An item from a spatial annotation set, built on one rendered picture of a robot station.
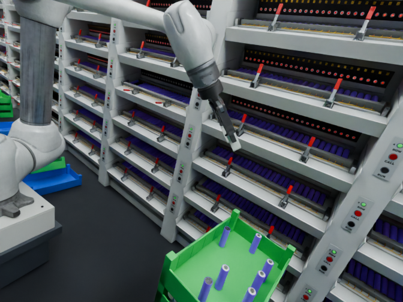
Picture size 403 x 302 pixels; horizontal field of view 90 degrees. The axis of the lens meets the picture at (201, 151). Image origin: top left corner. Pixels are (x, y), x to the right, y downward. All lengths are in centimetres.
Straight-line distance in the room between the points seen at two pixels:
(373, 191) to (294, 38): 54
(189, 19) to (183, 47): 6
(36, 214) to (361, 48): 122
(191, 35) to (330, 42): 44
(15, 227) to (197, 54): 85
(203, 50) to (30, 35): 62
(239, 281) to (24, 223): 78
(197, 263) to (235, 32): 81
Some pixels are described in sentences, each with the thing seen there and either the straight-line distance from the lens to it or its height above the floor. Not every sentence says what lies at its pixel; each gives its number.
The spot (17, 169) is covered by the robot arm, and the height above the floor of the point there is 46.
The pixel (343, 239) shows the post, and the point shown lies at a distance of 87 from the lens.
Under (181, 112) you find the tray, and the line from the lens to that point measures 103.
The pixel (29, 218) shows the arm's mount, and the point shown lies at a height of 30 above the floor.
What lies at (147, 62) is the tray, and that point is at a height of 93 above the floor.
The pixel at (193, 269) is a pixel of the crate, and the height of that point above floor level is 48.
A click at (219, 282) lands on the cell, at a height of 51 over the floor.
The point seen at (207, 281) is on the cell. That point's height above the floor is 55.
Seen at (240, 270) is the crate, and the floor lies 48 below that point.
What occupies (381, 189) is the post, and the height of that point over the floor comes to 75.
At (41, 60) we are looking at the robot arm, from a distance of 98.
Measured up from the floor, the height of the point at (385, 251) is 56.
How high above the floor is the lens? 92
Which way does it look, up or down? 19 degrees down
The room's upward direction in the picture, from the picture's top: 15 degrees clockwise
